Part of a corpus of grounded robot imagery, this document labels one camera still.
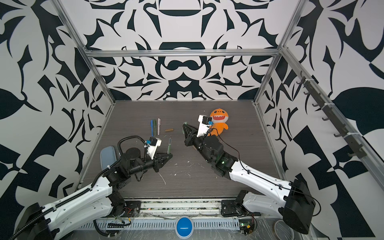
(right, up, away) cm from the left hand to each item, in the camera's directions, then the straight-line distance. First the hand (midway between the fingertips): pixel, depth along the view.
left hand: (172, 153), depth 72 cm
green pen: (-17, +10, +32) cm, 38 cm away
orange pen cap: (-6, +8, +29) cm, 31 cm away
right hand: (+6, +13, -5) cm, 15 cm away
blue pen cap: (-19, +14, +34) cm, 41 cm away
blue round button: (+6, -32, -4) cm, 33 cm away
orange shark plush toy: (+27, +17, +27) cm, 42 cm away
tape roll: (+50, -35, -3) cm, 61 cm away
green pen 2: (-1, +2, -1) cm, 3 cm away
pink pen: (-13, +9, +30) cm, 34 cm away
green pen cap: (+6, +14, -4) cm, 16 cm away
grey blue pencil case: (-40, -6, +17) cm, 44 cm away
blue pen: (-18, +9, +31) cm, 37 cm away
